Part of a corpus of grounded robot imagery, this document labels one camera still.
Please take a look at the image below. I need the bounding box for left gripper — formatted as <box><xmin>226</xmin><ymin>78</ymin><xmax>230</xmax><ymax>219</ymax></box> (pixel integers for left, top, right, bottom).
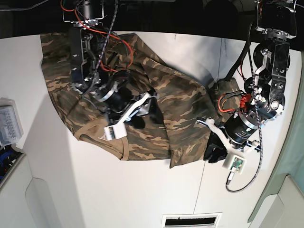
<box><xmin>196</xmin><ymin>113</ymin><xmax>261</xmax><ymax>163</ymax></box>

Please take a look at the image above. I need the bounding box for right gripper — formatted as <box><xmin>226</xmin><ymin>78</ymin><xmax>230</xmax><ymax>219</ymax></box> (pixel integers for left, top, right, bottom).
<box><xmin>93</xmin><ymin>81</ymin><xmax>164</xmax><ymax>129</ymax></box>

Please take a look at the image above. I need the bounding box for camouflage t-shirt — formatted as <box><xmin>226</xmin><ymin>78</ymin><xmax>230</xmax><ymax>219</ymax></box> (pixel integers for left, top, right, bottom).
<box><xmin>40</xmin><ymin>30</ymin><xmax>238</xmax><ymax>168</ymax></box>

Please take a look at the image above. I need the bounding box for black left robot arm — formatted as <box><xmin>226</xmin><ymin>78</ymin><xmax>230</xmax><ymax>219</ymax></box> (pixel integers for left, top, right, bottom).
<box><xmin>198</xmin><ymin>0</ymin><xmax>297</xmax><ymax>163</ymax></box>

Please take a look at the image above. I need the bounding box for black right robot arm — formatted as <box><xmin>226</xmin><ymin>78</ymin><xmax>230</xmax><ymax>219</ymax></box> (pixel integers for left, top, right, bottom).
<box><xmin>60</xmin><ymin>0</ymin><xmax>163</xmax><ymax>129</ymax></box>

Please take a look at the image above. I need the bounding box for white slotted table vent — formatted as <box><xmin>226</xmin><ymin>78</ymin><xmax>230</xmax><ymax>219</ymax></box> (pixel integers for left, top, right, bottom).
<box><xmin>161</xmin><ymin>212</ymin><xmax>222</xmax><ymax>228</ymax></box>

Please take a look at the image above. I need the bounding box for clear plastic screw box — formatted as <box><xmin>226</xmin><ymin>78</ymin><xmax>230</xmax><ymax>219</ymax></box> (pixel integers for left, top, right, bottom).
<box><xmin>0</xmin><ymin>97</ymin><xmax>24</xmax><ymax>147</ymax></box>

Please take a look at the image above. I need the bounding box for grey tray with blue items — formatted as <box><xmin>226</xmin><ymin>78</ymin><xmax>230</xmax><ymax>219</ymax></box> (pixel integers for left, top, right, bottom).
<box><xmin>0</xmin><ymin>144</ymin><xmax>26</xmax><ymax>188</ymax></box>

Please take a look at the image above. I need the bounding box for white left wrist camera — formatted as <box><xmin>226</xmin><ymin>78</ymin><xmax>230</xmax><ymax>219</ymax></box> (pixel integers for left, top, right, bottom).
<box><xmin>222</xmin><ymin>153</ymin><xmax>247</xmax><ymax>174</ymax></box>

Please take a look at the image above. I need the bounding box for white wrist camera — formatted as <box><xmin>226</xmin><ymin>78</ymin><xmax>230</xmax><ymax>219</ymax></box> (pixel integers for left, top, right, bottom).
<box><xmin>222</xmin><ymin>153</ymin><xmax>247</xmax><ymax>174</ymax></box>
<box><xmin>104</xmin><ymin>123</ymin><xmax>127</xmax><ymax>141</ymax></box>

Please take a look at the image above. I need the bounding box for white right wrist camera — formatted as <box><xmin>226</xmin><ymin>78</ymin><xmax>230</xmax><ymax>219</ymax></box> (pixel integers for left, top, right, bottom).
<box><xmin>104</xmin><ymin>123</ymin><xmax>127</xmax><ymax>141</ymax></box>

